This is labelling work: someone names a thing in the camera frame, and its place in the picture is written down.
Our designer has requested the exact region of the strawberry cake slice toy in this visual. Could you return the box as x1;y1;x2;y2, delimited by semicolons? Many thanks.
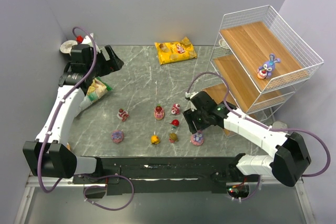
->
117;108;129;122

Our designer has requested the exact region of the purple bunny with cupcake toy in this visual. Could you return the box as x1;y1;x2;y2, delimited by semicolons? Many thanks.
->
257;54;281;80

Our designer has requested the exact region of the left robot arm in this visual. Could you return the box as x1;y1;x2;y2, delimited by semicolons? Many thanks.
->
23;44;124;178

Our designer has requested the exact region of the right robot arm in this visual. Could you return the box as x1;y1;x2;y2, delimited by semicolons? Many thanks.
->
183;91;311;187

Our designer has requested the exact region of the Chobani yogurt cup behind shelf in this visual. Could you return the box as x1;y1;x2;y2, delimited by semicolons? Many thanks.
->
218;38;229;49

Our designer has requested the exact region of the green chips bag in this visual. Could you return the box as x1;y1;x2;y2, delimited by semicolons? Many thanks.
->
75;77;113;117

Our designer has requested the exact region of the pink bear strawberry donut toy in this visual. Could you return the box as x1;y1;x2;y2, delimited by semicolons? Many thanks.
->
154;104;165;120

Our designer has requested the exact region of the yellow duck toy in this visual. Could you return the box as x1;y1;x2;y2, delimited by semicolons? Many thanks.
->
151;135;160;145

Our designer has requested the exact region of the yellow Lays chips bag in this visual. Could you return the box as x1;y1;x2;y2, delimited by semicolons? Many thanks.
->
155;37;197;65

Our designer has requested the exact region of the tin can front right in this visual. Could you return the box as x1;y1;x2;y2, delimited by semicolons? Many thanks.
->
272;121;288;129

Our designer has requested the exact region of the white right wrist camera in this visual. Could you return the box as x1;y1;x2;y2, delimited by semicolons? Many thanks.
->
185;92;199;112

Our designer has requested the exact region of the white wire wooden shelf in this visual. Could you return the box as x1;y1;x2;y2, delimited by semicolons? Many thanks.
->
202;5;324;122

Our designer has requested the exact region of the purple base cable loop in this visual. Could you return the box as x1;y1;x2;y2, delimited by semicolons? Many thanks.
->
83;175;135;211

